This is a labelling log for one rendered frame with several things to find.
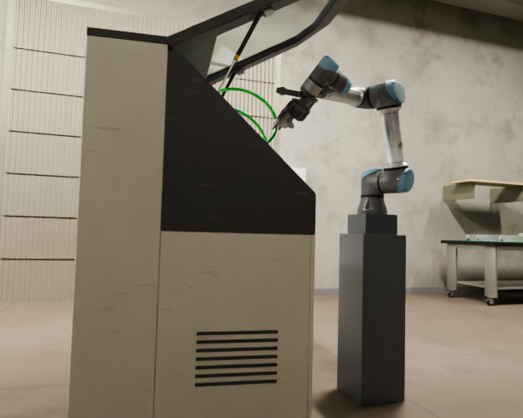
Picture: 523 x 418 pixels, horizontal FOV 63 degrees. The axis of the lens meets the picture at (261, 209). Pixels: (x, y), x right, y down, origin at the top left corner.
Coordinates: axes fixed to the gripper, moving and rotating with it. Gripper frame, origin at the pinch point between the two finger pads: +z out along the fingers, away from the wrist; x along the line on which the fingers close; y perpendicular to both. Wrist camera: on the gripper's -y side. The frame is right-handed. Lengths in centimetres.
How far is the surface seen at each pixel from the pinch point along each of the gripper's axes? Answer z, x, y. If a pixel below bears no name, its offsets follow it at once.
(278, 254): 29, -28, 40
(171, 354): 72, -58, 38
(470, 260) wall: 77, 514, 204
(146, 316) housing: 66, -60, 23
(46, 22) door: 131, 190, -342
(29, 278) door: 330, 128, -157
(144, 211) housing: 41, -53, -3
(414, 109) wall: -35, 497, -5
